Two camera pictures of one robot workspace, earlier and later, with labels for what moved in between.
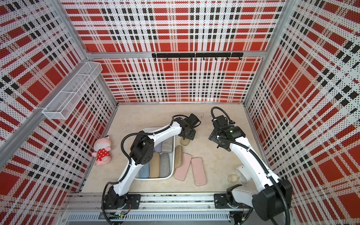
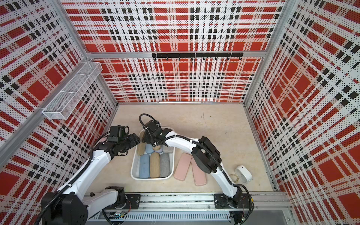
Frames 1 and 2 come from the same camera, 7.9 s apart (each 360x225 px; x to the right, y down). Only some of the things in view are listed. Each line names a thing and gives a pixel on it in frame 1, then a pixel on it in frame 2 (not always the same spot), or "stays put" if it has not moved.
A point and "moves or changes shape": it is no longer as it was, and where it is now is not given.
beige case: (184, 142) moves or changes shape
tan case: (154, 165) stays put
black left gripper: (191, 136) -> (133, 138)
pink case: (198, 171) stays put
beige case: (178, 156) moves or changes shape
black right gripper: (214, 136) -> (145, 139)
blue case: (144, 172) stays put
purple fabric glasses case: (158, 147) stays put
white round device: (243, 174) stays put
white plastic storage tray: (162, 166) stays put
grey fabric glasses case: (164, 165) stays put
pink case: (180, 172) stays put
